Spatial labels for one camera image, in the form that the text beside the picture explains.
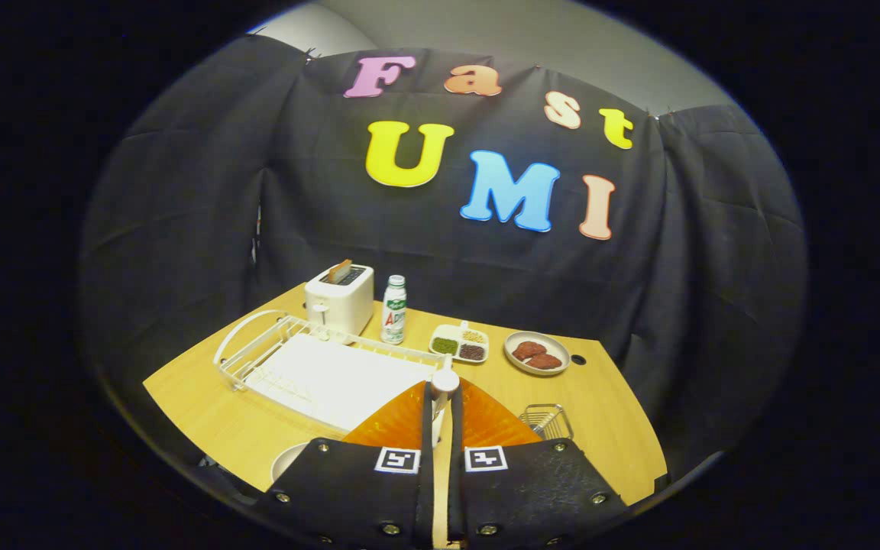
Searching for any black backdrop cloth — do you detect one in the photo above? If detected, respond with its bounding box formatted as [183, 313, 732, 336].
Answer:
[77, 34, 807, 490]

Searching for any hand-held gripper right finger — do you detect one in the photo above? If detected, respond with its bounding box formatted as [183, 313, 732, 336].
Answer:
[448, 378, 632, 550]

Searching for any white wire dish rack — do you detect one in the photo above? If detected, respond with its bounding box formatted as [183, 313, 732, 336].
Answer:
[213, 309, 456, 436]

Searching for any white bottle green label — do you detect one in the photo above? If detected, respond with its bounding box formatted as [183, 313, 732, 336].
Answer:
[380, 275, 408, 345]

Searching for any metal wire basket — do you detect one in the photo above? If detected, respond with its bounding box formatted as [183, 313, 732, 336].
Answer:
[519, 403, 574, 442]

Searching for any white divided spice dish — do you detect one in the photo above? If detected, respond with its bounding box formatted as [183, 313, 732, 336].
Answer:
[429, 321, 490, 364]

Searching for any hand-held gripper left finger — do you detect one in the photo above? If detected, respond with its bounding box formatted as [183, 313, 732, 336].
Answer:
[253, 380, 435, 550]

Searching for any white toaster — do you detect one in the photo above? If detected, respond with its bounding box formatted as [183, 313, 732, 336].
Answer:
[304, 264, 375, 337]

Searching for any beige round plate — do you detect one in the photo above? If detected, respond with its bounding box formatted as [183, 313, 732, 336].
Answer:
[270, 442, 311, 484]

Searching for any beige plate with meat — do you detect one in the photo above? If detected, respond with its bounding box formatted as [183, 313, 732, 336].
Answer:
[503, 331, 571, 377]

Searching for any white drip tray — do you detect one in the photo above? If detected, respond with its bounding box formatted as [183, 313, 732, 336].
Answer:
[245, 334, 441, 432]

